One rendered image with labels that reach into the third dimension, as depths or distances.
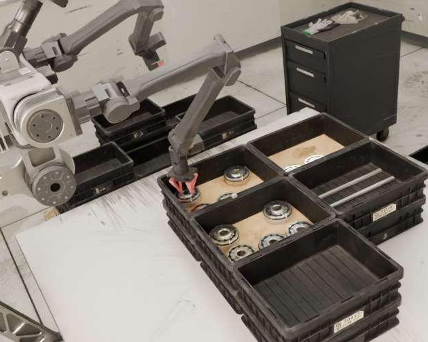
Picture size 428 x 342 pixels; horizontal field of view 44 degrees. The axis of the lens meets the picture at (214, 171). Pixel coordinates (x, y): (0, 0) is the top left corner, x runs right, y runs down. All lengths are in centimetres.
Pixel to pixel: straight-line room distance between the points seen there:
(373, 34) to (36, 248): 229
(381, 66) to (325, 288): 217
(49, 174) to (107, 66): 317
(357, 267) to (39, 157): 105
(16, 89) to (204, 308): 91
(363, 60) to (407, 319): 203
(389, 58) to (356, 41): 35
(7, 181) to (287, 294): 96
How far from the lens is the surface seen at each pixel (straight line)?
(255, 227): 189
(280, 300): 164
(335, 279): 169
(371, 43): 346
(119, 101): 147
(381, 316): 165
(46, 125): 143
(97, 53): 480
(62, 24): 465
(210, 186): 212
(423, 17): 548
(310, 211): 187
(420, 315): 180
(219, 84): 169
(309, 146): 231
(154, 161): 325
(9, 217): 388
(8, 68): 163
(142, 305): 189
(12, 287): 330
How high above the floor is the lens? 203
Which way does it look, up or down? 33 degrees down
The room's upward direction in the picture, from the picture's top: 9 degrees counter-clockwise
